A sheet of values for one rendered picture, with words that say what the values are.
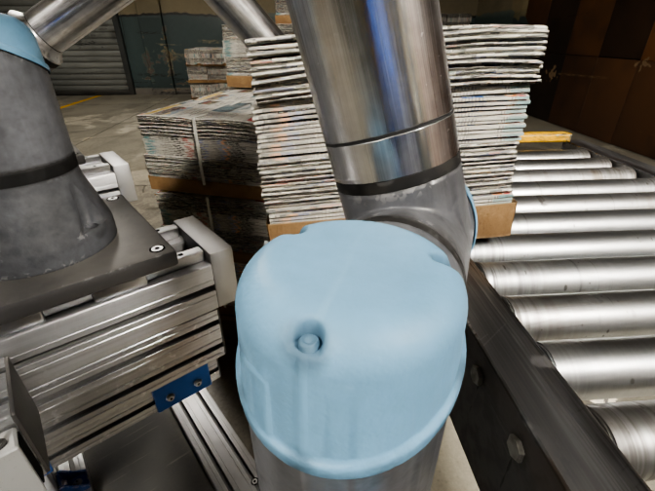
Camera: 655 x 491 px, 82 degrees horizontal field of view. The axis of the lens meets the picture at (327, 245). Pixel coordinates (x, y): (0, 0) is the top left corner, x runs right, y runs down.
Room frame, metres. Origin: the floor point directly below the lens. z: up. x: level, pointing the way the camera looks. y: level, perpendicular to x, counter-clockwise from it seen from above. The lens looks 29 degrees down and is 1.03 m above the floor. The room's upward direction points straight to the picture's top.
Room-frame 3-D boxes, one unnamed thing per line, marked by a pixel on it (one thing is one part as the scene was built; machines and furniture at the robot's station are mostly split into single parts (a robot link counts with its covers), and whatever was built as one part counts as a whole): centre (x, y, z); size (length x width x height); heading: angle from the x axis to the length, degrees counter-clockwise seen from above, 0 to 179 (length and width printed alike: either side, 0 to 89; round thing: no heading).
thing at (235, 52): (1.76, 0.19, 0.95); 0.38 x 0.29 x 0.23; 75
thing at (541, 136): (0.91, -0.37, 0.81); 0.43 x 0.03 x 0.02; 94
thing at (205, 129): (1.62, 0.22, 0.42); 1.17 x 0.39 x 0.83; 166
